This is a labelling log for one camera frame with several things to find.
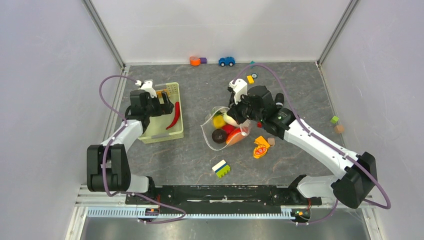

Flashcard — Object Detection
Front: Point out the yellow toy brick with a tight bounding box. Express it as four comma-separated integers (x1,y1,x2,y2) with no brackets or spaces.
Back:
246,75,255,85

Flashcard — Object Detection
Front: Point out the red toy tomato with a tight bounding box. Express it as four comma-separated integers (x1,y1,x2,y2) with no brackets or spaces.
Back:
221,124,237,135

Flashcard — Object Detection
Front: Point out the small pink wooden cube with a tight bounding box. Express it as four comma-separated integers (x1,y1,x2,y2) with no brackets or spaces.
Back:
267,137,276,147

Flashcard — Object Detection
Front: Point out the clear dotted zip bag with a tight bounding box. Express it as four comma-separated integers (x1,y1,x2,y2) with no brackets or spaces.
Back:
200,106,253,151

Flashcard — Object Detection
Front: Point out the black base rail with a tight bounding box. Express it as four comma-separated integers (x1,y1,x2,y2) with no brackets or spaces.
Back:
125,184,323,215

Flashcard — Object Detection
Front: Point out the white toy radish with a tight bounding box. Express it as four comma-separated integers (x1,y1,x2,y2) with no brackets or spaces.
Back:
223,112,239,128

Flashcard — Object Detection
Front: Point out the orange toy food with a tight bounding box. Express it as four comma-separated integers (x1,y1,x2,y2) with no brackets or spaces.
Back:
156,89,170,104

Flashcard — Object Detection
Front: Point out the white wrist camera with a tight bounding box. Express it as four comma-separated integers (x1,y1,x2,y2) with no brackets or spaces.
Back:
228,78,248,106
135,79,158,98

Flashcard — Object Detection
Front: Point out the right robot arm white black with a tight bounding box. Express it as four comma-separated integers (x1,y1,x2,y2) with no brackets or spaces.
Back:
227,81,377,209

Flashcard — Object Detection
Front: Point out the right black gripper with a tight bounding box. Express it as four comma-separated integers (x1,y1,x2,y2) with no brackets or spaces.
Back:
226,92,264,125

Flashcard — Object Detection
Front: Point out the small green cube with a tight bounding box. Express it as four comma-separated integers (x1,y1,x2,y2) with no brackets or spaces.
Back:
330,115,339,124

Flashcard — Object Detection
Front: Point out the yellow toy fruit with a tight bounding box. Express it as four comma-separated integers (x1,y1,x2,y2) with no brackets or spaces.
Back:
212,115,227,129

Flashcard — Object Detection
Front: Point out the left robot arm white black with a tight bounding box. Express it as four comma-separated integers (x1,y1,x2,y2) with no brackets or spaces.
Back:
86,89,175,204

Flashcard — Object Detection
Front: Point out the pale green plastic basket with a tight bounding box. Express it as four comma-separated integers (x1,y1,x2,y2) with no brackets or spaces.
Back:
138,82,184,144

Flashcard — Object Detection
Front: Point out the orange red toy mango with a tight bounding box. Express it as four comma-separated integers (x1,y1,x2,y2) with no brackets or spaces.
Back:
225,128,248,146

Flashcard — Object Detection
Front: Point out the small tan wooden cube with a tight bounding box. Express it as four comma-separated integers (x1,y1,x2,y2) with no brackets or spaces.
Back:
334,124,345,134

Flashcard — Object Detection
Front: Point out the red toy chili pepper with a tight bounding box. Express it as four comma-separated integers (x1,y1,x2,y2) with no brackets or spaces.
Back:
166,101,181,130

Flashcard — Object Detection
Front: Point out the orange yellow toy piece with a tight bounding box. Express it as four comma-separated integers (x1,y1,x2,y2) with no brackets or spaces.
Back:
253,136,271,159

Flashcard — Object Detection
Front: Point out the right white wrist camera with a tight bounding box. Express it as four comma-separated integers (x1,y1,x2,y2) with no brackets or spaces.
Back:
228,78,248,106

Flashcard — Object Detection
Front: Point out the white green toy brick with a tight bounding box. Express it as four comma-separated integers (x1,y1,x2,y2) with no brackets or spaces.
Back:
211,159,231,178

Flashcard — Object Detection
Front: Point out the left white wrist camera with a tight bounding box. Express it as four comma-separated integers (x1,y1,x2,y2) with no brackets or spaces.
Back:
135,79,158,98

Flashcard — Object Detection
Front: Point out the dark purple toy fruit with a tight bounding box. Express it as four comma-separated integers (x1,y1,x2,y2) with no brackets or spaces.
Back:
211,128,228,144

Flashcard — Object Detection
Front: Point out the blue toy car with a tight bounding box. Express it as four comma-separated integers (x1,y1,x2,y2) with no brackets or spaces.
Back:
218,56,236,67

